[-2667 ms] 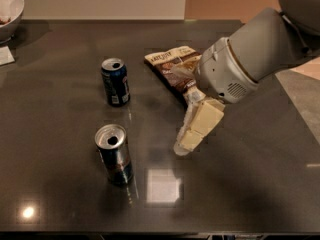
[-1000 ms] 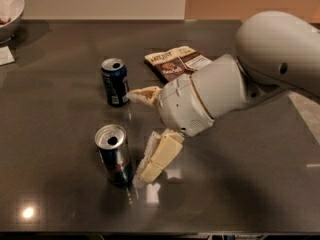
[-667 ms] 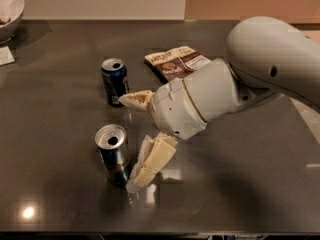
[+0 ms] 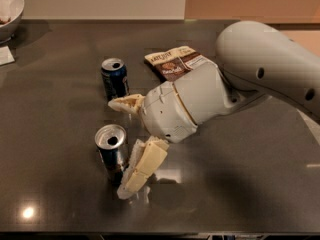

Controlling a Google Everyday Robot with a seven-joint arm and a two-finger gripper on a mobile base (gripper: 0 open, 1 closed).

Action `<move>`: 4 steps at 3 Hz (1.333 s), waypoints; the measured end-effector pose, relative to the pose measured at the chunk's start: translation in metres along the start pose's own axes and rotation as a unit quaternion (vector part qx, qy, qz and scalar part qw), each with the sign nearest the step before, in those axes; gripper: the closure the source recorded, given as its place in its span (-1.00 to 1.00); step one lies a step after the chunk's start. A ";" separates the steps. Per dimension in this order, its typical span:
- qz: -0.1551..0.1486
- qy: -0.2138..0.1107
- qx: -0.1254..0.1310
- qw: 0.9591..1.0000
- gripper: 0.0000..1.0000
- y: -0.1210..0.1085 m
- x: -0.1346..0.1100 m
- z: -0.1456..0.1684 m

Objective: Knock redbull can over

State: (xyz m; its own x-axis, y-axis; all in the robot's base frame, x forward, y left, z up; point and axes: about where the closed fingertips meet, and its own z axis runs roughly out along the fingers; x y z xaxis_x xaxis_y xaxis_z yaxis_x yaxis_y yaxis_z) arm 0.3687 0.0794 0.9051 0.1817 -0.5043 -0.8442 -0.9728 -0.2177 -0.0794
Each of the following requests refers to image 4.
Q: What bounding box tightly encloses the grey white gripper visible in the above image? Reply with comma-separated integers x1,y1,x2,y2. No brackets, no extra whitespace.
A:
108,63,240,200

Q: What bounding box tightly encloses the redbull can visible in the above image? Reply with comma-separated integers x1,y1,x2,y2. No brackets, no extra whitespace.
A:
94,124,129,185

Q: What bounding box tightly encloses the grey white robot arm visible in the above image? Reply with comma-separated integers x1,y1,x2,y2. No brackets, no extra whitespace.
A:
109,21,320,199

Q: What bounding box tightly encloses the blue pepsi can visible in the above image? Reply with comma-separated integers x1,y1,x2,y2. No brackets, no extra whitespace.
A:
101,58,129,101

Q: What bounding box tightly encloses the brown white snack bag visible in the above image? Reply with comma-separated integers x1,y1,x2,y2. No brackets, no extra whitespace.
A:
145,46,208,82

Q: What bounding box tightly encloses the white paper napkin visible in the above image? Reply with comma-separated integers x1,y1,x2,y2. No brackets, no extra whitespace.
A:
0,46,15,65

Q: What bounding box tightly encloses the white bowl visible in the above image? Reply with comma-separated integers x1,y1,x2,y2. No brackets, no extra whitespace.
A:
0,0,25,43

